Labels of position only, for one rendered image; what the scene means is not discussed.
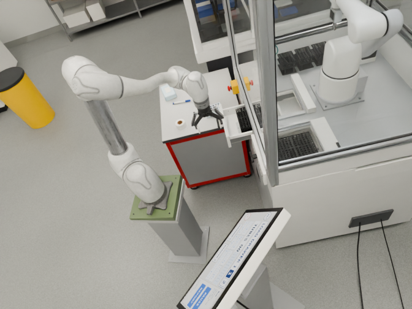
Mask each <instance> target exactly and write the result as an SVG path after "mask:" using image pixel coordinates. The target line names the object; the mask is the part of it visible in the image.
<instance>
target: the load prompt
mask: <svg viewBox="0 0 412 309"><path fill-rule="evenodd" d="M268 222H269V221H262V223H261V224H260V225H259V227H258V228H257V230H256V231H255V233H254V234H253V236H252V237H251V238H250V240H249V241H248V243H247V244H246V246H245V247H244V249H243V250H242V252H241V253H240V254H239V256H238V257H237V259H236V260H235V262H234V263H233V265H232V266H231V267H230V269H229V270H228V272H227V274H225V276H224V278H223V279H222V280H221V282H220V284H219V285H218V286H219V287H220V288H222V289H224V287H225V286H226V285H227V283H228V281H229V280H230V279H231V277H232V275H233V274H234V272H235V271H236V270H237V268H238V267H239V265H240V264H241V262H242V261H243V259H244V258H245V256H246V255H247V253H248V252H249V250H250V249H251V247H252V246H253V245H254V243H255V241H256V240H257V239H258V237H259V236H260V234H261V233H262V231H263V230H264V228H265V227H266V225H267V224H268Z"/></svg>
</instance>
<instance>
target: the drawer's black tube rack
mask: <svg viewBox="0 0 412 309"><path fill-rule="evenodd" d="M238 110H239V109H238ZM240 111H241V112H240ZM239 113H240V117H241V119H242V123H243V126H241V127H244V129H241V128H240V129H241V132H242V133H243V132H248V131H252V127H251V124H250V120H249V118H248V114H247V112H246V110H245V107H243V108H240V110H239Z"/></svg>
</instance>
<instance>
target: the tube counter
mask: <svg viewBox="0 0 412 309"><path fill-rule="evenodd" d="M244 245H245V244H241V243H240V244H239V246H238V247H237V249H236V250H235V251H234V253H233V255H232V256H231V257H230V259H229V260H228V261H227V263H226V265H225V266H224V267H223V269H222V270H221V271H220V273H219V274H218V276H217V277H216V279H215V280H214V282H213V284H215V285H217V284H218V283H219V281H220V280H221V279H222V277H223V276H224V274H225V273H226V271H227V270H228V268H229V267H230V266H231V264H232V263H233V261H234V260H235V258H236V257H237V255H238V254H239V252H240V251H241V250H242V248H243V247H244Z"/></svg>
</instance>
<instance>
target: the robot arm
mask: <svg viewBox="0 0 412 309"><path fill-rule="evenodd" d="M61 70H62V75H63V77H64V79H65V80H66V82H67V84H68V85H69V86H70V88H71V89H72V91H73V92H74V94H75V95H76V96H77V97H78V98H79V99H81V100H82V101H83V102H84V104H85V106H86V108H87V109H88V111H89V113H90V115H91V117H92V119H93V121H94V123H95V124H96V126H97V128H98V130H99V132H100V133H101V136H102V138H103V139H104V141H105V143H106V145H107V147H108V148H109V152H108V159H109V163H110V166H111V167H112V169H113V170H114V171H115V173H116V174H117V175H118V176H119V177H120V178H121V179H122V180H123V181H124V182H125V183H126V184H127V186H128V187H129V189H130V190H131V191H132V192H133V193H134V194H135V195H136V196H137V197H138V198H139V199H141V201H140V203H139V205H138V207H139V208H140V209H144V208H147V215H152V213H153V211H154V209H155V208H157V209H162V210H166V209H167V201H168V198H169V194H170V189H171V187H172V185H173V183H172V182H171V181H166V182H162V181H161V179H160V178H159V177H158V175H157V174H156V172H155V171H154V170H153V169H152V168H151V167H150V166H148V165H146V164H145V163H144V162H143V161H142V160H141V158H140V156H139V155H138V153H137V152H136V150H135V148H134V147H133V145H132V144H131V143H128V142H126V141H125V139H124V136H123V134H122V132H121V130H120V127H119V125H118V123H117V122H116V119H115V117H114V115H113V113H112V111H111V108H110V106H109V104H108V102H107V101H109V100H113V99H122V98H125V97H130V96H136V95H141V94H146V93H149V92H151V91H153V90H154V89H155V88H157V87H158V86H159V85H160V84H162V83H167V84H168V85H169V86H170V87H172V88H176V89H179V90H183V91H185V92H186V93H187V94H188V95H189V96H190V97H191V98H192V99H193V102H194V105H195V107H196V108H197V111H198V112H196V113H195V112H193V118H192V121H191V126H195V129H198V131H199V133H200V129H199V126H198V123H199V121H200V120H201V119H202V118H203V117H204V118H205V117H206V116H212V117H214V118H216V119H218V121H219V125H220V128H221V123H222V119H224V115H223V114H222V113H221V112H220V111H219V110H217V109H216V107H214V108H212V109H211V108H210V101H209V96H208V86H207V82H206V81H205V78H204V76H203V75H202V74H201V73H200V72H199V71H192V72H190V71H188V70H186V69H185V68H183V67H180V66H172V67H170V68H169V70H168V71H167V72H161V73H158V74H156V75H154V76H152V77H150V78H148V79H145V80H135V79H131V78H126V77H122V76H119V75H112V74H108V73H107V72H105V71H103V70H102V69H100V68H98V66H97V65H96V64H94V63H93V62H92V61H90V60H89V59H87V58H85V57H83V56H72V57H70V58H68V59H66V60H64V62H63V65H62V69H61ZM212 111H214V112H215V113H216V114H215V113H213V112H212ZM217 114H218V115H217ZM197 115H199V116H198V118H197V120H196V121H195V119H196V116H197Z"/></svg>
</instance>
